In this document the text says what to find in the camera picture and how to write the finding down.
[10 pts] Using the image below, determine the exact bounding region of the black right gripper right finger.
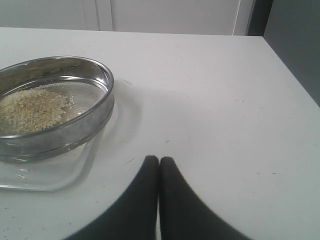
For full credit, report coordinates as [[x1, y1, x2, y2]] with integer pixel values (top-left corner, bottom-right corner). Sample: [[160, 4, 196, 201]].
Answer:
[[159, 156, 249, 240]]

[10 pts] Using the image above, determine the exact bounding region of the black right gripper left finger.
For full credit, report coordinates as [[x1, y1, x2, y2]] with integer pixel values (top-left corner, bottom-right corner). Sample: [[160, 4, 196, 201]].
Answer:
[[67, 155, 159, 240]]

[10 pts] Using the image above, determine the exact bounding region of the rice and millet grain mix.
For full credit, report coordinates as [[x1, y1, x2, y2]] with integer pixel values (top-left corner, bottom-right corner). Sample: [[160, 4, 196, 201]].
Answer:
[[0, 87, 72, 136]]

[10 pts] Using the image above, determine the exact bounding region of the round stainless steel sieve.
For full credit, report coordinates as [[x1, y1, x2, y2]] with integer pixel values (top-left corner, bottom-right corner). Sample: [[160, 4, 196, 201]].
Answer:
[[0, 56, 115, 161]]

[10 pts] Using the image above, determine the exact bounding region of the white square tray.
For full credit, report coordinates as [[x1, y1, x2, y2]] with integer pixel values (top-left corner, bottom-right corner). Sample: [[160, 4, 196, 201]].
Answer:
[[0, 112, 118, 192]]

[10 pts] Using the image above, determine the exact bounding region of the white cabinet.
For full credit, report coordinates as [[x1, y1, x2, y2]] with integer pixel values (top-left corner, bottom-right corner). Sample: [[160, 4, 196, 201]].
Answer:
[[0, 0, 255, 36]]

